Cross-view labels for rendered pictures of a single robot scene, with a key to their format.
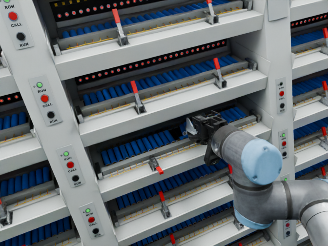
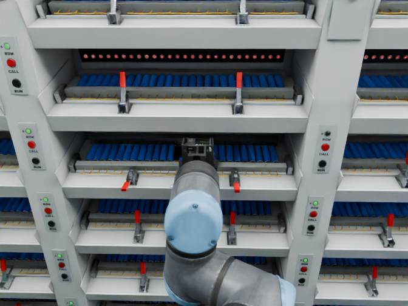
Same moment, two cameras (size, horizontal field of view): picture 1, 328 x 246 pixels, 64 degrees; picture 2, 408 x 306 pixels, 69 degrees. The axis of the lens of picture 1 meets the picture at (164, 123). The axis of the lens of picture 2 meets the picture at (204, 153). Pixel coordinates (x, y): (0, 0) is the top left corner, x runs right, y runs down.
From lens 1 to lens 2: 0.34 m
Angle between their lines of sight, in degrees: 16
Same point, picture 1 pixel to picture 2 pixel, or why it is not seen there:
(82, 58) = (57, 27)
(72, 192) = (31, 175)
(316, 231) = not seen: outside the picture
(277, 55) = (331, 92)
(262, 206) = (184, 278)
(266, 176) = (189, 243)
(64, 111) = (31, 83)
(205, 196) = not seen: hidden behind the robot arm
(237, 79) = (265, 109)
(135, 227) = (99, 238)
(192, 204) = not seen: hidden behind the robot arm
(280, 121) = (314, 183)
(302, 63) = (374, 115)
